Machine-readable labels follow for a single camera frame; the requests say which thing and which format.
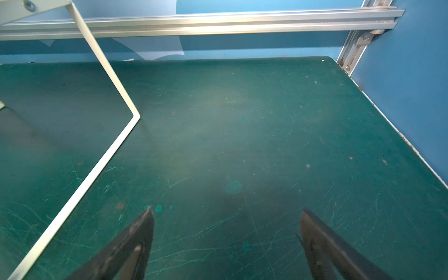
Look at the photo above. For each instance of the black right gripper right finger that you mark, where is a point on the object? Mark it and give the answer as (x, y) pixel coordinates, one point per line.
(327, 252)

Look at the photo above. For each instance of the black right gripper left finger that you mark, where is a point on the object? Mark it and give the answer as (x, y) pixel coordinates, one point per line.
(125, 257)

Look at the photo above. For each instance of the white metal wooden shelf rack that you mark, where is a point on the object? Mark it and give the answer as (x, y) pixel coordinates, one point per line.
(59, 119)

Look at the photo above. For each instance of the right aluminium corner post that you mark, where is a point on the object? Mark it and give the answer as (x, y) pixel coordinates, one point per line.
(357, 41)

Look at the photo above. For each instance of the horizontal aluminium back rail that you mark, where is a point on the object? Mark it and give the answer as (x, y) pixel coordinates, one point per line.
(13, 27)

